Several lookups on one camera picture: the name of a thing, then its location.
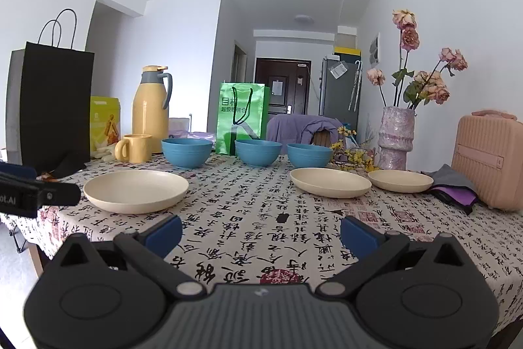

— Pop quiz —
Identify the pink hard case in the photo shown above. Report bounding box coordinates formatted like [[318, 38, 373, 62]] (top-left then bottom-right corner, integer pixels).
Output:
[[451, 110, 523, 211]]

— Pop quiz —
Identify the dark brown door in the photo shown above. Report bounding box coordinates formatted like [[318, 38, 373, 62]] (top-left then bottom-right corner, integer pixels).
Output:
[[257, 59, 311, 116]]

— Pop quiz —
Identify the green shopping bag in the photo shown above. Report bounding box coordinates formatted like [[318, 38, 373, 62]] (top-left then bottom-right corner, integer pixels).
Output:
[[215, 81, 271, 156]]

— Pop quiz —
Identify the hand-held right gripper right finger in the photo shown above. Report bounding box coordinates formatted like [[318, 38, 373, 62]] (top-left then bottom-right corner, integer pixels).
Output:
[[316, 215, 470, 301]]

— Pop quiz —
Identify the yellow thermos jug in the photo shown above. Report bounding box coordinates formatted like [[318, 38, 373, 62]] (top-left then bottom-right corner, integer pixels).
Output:
[[131, 65, 173, 153]]

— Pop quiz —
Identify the black paper bag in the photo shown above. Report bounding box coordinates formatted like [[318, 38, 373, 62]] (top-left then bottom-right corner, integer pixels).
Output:
[[6, 8, 95, 170]]

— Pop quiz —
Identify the purple cloth on chair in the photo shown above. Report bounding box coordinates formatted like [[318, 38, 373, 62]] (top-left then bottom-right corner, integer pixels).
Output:
[[266, 114, 347, 148]]

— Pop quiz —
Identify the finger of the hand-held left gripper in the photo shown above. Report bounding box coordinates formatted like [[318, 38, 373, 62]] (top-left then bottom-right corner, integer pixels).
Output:
[[37, 181, 81, 211], [0, 163, 38, 182]]

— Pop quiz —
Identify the yellow mug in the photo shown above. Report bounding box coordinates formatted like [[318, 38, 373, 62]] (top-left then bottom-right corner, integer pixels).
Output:
[[114, 134, 153, 164]]

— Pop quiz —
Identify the purple plastic bag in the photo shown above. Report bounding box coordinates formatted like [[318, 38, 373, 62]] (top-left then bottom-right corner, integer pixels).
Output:
[[169, 130, 217, 143]]

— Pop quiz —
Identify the wooden chair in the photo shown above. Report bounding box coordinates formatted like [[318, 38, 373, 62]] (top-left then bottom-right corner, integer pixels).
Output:
[[312, 128, 340, 147]]

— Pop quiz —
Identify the yellow snack box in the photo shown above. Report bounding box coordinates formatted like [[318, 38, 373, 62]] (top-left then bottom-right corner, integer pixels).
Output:
[[90, 96, 122, 158]]

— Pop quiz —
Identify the yellow flower sprig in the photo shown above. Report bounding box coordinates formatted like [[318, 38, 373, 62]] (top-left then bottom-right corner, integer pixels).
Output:
[[330, 128, 379, 172]]

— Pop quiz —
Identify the yellow and black box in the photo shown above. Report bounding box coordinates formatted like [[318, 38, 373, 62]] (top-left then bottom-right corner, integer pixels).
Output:
[[333, 45, 363, 61]]

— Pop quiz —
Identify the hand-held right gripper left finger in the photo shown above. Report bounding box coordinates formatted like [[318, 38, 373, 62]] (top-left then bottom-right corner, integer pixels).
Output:
[[51, 215, 207, 301]]

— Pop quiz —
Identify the grey refrigerator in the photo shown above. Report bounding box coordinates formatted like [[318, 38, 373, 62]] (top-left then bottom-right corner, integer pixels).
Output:
[[320, 55, 362, 125]]

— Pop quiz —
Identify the cream plate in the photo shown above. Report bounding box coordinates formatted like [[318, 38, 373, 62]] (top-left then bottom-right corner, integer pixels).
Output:
[[83, 170, 190, 215], [290, 168, 372, 199], [367, 169, 434, 193]]

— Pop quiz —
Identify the blue bowl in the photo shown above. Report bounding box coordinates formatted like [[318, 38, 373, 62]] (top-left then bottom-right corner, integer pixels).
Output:
[[286, 144, 333, 169], [161, 138, 213, 170], [234, 140, 283, 168]]

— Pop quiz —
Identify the folded umbrella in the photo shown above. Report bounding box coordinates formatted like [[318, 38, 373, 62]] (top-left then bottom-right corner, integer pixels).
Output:
[[349, 61, 363, 113]]

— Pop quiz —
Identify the grey cloth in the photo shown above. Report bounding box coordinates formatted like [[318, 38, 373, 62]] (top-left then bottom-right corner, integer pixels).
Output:
[[421, 164, 479, 196]]

